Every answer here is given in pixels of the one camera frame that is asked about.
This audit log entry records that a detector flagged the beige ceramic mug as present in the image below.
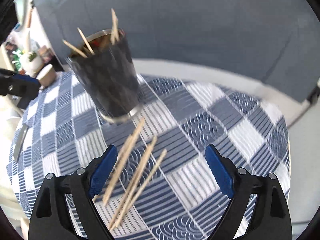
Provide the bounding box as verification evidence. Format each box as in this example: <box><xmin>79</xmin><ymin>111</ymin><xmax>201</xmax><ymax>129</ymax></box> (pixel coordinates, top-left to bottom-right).
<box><xmin>36</xmin><ymin>64</ymin><xmax>56</xmax><ymax>88</ymax></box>

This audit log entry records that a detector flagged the white pot green plant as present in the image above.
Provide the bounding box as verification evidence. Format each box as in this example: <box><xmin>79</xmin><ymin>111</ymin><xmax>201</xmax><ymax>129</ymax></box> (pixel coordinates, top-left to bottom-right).
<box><xmin>20</xmin><ymin>51</ymin><xmax>44</xmax><ymax>77</ymax></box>

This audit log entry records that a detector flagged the silver flat metal bar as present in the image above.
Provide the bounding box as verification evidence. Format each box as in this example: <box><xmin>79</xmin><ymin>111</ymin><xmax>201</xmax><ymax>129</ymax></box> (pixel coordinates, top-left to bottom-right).
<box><xmin>13</xmin><ymin>124</ymin><xmax>29</xmax><ymax>162</ymax></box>

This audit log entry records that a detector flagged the blue white patterned tablecloth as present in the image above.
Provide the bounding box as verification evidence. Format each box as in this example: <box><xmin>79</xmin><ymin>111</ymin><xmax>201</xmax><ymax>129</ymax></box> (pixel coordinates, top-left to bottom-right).
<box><xmin>7</xmin><ymin>73</ymin><xmax>290</xmax><ymax>239</ymax></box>

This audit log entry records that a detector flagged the dark metal utensil cup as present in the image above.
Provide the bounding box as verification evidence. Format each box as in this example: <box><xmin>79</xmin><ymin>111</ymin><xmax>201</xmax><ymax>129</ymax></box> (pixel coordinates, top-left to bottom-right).
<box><xmin>66</xmin><ymin>29</ymin><xmax>143</xmax><ymax>123</ymax></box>

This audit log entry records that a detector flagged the grey fabric backdrop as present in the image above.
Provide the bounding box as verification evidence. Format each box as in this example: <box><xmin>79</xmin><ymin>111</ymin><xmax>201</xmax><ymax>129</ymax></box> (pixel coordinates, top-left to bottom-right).
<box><xmin>34</xmin><ymin>0</ymin><xmax>319</xmax><ymax>102</ymax></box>

